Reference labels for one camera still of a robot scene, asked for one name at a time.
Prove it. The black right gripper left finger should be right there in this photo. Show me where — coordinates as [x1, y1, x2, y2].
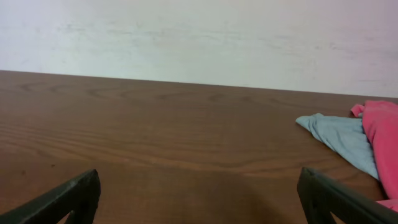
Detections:
[1, 169, 101, 224]

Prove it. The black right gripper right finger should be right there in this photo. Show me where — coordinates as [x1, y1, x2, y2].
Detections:
[297, 167, 397, 224]

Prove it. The light blue-grey garment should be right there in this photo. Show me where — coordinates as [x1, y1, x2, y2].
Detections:
[295, 113, 379, 180]

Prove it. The orange-red t-shirt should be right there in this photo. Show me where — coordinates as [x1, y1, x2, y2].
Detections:
[351, 100, 397, 212]

